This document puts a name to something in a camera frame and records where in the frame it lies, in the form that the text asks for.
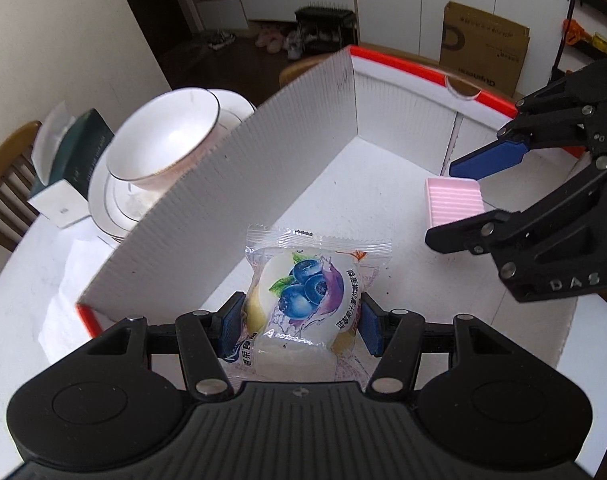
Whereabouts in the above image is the green white tissue box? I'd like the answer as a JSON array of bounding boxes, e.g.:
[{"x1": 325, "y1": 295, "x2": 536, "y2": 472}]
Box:
[{"x1": 26, "y1": 100, "x2": 116, "y2": 230}]

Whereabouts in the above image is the red white cardboard box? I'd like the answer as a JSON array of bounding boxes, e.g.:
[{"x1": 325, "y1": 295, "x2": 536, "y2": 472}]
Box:
[{"x1": 80, "y1": 49, "x2": 577, "y2": 365}]

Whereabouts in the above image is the brown cardboard box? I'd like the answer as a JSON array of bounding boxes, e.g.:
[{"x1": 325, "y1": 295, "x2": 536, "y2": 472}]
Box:
[{"x1": 439, "y1": 1, "x2": 530, "y2": 96}]

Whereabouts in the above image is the blueberry snack packet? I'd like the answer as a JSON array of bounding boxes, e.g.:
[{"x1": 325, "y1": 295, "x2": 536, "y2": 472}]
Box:
[{"x1": 222, "y1": 226, "x2": 392, "y2": 388}]

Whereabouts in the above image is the pink ribbed eraser block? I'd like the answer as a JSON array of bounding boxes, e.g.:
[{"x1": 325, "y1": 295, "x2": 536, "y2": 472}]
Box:
[{"x1": 426, "y1": 177, "x2": 485, "y2": 229}]

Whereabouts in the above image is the black shoe rack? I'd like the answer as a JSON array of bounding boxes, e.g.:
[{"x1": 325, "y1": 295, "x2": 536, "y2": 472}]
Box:
[{"x1": 294, "y1": 6, "x2": 359, "y2": 56}]

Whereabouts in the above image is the white bowl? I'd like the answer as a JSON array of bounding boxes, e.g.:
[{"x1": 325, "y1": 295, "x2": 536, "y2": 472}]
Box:
[{"x1": 107, "y1": 88, "x2": 221, "y2": 192}]

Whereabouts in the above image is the white plate stack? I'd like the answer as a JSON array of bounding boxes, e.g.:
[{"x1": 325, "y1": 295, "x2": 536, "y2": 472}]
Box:
[{"x1": 88, "y1": 89, "x2": 256, "y2": 240}]

